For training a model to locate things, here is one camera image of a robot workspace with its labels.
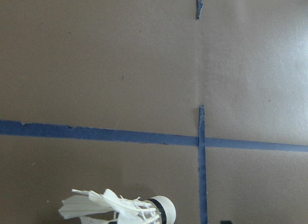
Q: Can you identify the white feather badminton shuttlecock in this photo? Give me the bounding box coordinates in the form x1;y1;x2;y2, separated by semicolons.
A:
58;188;178;224

